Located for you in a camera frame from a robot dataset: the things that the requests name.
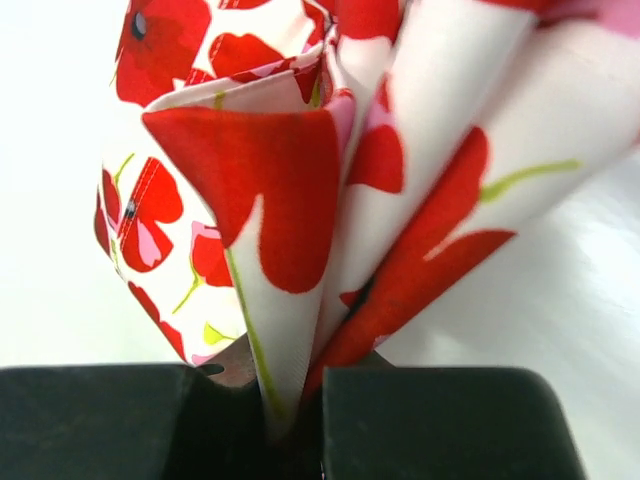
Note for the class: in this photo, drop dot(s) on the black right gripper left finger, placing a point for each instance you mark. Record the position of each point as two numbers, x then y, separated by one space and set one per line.
135 421

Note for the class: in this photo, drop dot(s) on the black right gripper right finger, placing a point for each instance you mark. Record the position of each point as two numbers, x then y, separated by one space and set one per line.
377 421

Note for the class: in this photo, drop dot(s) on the white red floral skirt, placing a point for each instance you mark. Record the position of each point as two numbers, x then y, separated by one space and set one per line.
311 175

